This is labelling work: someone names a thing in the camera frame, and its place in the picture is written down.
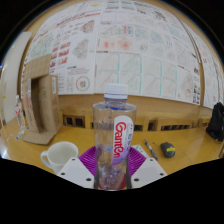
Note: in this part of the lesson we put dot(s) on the white ceramic mug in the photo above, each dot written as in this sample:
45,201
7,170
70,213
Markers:
61,155

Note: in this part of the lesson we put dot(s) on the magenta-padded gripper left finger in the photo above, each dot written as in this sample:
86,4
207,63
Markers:
75,171

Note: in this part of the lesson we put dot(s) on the clear plastic water bottle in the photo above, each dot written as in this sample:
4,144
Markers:
113,133

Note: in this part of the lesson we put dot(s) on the black bag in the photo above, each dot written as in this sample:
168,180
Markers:
216,123

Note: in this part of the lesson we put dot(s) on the white remote control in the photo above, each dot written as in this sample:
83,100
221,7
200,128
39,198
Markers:
140,150

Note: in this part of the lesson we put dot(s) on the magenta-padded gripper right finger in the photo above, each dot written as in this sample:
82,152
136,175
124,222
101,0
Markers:
148,171

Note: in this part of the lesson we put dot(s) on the printed paper wall posters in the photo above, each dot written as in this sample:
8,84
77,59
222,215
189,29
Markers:
133,50

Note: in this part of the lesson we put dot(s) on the brown cardboard box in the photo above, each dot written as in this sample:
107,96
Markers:
50,100

